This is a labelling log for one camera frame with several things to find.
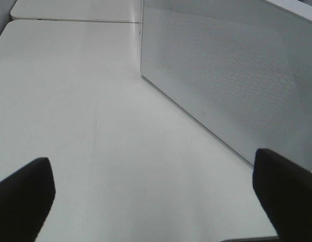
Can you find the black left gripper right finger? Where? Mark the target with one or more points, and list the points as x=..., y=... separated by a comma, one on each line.
x=284, y=190

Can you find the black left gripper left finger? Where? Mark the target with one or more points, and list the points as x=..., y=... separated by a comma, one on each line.
x=26, y=198

